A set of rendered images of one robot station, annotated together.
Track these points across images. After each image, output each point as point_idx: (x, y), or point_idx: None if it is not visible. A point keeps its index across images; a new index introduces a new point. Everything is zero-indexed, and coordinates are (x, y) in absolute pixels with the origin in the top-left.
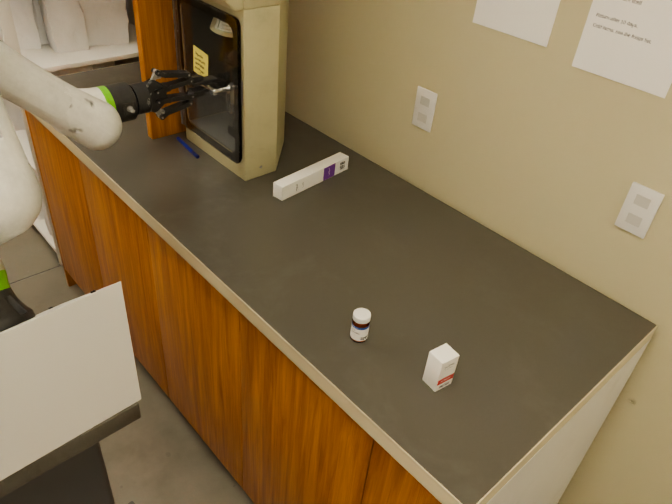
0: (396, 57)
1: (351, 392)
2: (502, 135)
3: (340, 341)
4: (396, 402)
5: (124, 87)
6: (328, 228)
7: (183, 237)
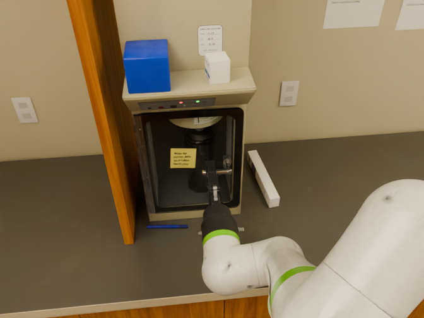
0: (258, 71)
1: None
2: (351, 84)
3: None
4: None
5: (226, 217)
6: (323, 199)
7: None
